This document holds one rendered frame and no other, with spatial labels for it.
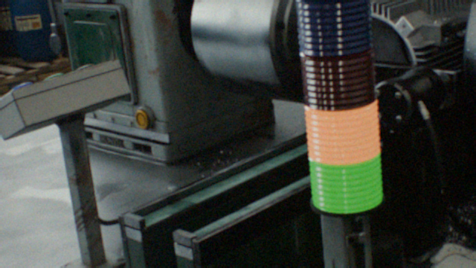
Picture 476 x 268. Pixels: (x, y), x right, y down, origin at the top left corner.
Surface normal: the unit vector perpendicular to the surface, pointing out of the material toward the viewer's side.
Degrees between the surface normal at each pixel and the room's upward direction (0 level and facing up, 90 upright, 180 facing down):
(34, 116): 67
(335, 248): 90
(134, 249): 90
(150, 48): 90
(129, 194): 0
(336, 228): 90
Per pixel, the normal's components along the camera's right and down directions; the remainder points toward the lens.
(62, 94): 0.61, -0.25
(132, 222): -0.70, 0.29
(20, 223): -0.11, -0.95
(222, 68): -0.59, 0.65
